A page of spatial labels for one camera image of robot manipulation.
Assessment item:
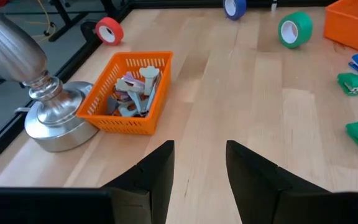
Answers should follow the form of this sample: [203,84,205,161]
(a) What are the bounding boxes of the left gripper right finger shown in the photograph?
[225,139,332,224]

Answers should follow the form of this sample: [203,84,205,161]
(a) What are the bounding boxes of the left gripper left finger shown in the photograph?
[99,139,175,224]

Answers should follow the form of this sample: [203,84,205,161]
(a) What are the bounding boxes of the orange plastic basket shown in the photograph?
[76,51,174,136]
[323,0,358,54]

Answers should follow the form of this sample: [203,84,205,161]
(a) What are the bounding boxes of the pale blue staple remover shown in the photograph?
[116,90,150,118]

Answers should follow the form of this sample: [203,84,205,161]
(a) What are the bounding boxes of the purple staple remover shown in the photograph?
[124,71,145,86]

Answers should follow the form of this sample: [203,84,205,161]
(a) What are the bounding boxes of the red tape roll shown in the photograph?
[94,16,125,47]

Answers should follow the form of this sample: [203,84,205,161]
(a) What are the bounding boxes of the green tape roll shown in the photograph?
[277,11,313,50]

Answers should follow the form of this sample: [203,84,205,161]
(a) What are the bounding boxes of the blue tape roll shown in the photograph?
[223,0,247,21]

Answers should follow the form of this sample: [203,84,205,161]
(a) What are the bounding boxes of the white shade silver table lamp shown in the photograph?
[0,0,101,153]

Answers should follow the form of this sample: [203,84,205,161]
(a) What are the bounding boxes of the black stand legs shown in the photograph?
[48,0,117,43]

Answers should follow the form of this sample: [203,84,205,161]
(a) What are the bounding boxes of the yellow cable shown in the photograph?
[37,0,57,43]

